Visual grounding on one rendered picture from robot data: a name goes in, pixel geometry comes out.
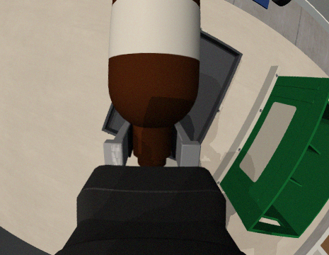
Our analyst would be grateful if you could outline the green plastic crate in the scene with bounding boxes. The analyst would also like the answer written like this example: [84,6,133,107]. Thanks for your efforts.
[220,76,329,238]

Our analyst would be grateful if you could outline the dark grey tray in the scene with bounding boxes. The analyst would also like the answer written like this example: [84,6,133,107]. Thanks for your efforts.
[102,30,243,145]

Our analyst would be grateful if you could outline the brown bottle with white label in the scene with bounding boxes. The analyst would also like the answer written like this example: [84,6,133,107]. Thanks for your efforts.
[108,0,200,166]

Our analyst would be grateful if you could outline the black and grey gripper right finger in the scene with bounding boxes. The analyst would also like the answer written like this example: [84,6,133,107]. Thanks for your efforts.
[171,122,201,166]

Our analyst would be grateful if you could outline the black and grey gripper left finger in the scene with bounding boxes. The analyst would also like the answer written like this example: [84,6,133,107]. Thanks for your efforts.
[103,121,133,166]

